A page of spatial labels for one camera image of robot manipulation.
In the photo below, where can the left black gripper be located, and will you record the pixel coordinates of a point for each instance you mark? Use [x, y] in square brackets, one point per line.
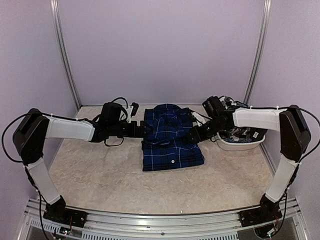
[141, 129]

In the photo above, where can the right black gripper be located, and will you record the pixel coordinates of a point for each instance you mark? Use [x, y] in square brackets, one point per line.
[196, 137]

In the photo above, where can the blue plaid long sleeve shirt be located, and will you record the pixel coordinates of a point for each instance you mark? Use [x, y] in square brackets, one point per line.
[164, 146]

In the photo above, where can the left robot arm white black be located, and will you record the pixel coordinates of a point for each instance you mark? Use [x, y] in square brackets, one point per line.
[37, 127]

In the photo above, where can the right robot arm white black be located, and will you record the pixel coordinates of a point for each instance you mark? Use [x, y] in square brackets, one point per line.
[287, 123]

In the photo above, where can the white plastic basin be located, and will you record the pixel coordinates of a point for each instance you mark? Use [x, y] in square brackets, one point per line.
[227, 146]

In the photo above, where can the grey black patterned shirt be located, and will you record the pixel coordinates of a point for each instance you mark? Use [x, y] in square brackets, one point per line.
[240, 135]

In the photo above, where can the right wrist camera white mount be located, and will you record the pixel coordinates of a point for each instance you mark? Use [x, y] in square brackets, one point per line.
[200, 120]

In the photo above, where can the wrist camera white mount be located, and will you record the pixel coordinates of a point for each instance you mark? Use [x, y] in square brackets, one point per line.
[200, 120]
[131, 111]

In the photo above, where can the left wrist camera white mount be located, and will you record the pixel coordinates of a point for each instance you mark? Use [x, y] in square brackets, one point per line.
[131, 111]

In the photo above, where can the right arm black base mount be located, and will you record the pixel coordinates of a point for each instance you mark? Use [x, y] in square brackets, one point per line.
[256, 216]

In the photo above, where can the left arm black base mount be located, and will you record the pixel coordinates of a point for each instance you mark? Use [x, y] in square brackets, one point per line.
[70, 217]

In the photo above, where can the front aluminium rail base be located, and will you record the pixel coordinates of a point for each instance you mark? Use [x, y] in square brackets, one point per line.
[104, 225]

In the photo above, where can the right aluminium frame post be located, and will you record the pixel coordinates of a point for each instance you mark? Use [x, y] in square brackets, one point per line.
[259, 51]

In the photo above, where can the aluminium frame post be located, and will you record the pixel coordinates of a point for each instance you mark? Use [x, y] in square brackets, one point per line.
[57, 23]
[259, 51]

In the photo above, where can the left aluminium frame post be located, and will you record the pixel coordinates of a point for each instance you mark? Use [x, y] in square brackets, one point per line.
[57, 23]

